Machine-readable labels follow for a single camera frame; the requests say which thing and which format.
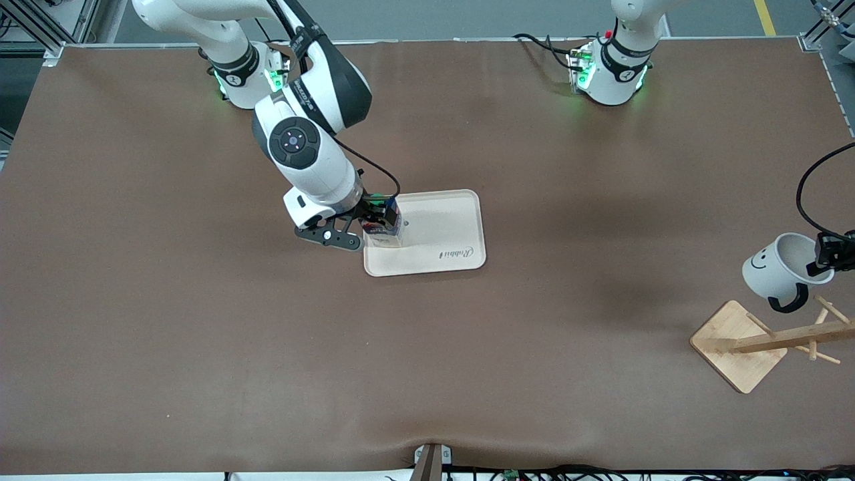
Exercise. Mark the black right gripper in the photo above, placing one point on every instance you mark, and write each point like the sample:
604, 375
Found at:
367, 209

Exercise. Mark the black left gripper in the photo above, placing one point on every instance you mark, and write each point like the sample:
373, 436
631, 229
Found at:
830, 252

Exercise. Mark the blue and white milk carton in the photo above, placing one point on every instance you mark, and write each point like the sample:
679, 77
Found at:
386, 237

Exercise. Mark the white smiley face mug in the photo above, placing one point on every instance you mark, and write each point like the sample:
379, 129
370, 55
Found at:
778, 270

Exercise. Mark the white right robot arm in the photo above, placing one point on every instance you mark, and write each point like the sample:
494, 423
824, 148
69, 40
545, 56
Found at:
314, 153

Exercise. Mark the wooden cup rack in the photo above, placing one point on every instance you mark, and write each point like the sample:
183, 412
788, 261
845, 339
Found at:
738, 347

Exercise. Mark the cream plastic serving tray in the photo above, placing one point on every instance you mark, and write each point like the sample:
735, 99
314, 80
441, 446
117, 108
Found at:
441, 234

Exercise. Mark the brown table cover mat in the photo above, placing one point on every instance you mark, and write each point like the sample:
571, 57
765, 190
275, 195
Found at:
267, 347

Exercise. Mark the aluminium frame post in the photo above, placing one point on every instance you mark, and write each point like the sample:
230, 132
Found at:
47, 27
825, 27

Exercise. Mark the metal table edge bracket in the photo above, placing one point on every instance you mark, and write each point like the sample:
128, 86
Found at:
431, 461

